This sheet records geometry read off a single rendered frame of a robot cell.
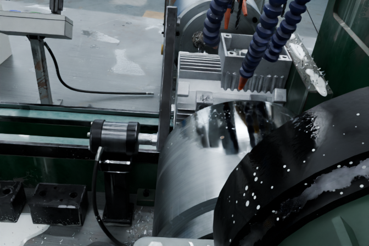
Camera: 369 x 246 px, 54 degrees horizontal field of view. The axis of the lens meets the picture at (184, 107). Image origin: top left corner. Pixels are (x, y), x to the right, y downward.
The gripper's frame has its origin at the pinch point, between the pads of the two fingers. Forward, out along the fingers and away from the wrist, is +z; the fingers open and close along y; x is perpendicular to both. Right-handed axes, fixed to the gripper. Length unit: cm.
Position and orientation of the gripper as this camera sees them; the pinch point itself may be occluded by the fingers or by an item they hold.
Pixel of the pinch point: (56, 5)
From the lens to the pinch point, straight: 100.9
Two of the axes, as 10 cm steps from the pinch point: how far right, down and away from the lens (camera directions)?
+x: -0.4, -0.5, 10.0
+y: 10.0, 0.7, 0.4
